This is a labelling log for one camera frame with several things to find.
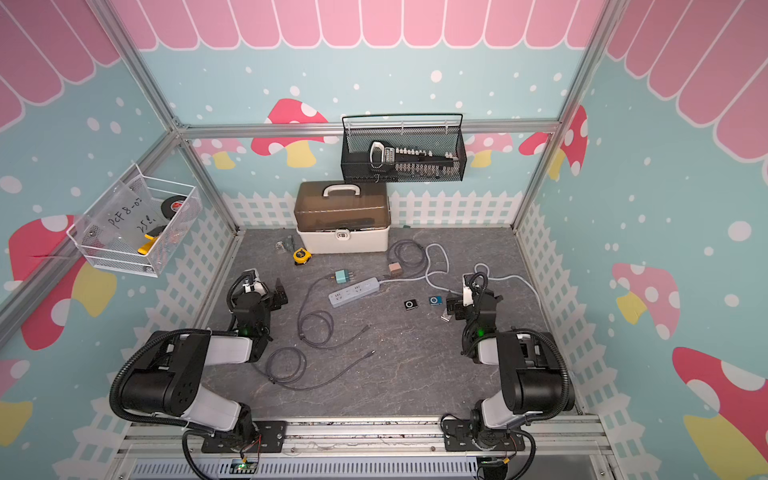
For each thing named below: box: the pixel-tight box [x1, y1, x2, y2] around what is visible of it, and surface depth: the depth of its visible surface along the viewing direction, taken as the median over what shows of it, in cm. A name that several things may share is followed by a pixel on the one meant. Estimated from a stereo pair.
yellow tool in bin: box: [137, 234, 158, 255], surface depth 64 cm
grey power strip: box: [328, 277, 380, 308], surface depth 101 cm
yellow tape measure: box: [293, 247, 313, 265], surface depth 111 cm
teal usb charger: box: [335, 269, 349, 284], surface depth 105 cm
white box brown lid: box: [293, 180, 391, 254], surface depth 105 cm
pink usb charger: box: [388, 262, 402, 277], surface depth 108 cm
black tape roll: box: [161, 195, 187, 220], surface depth 81 cm
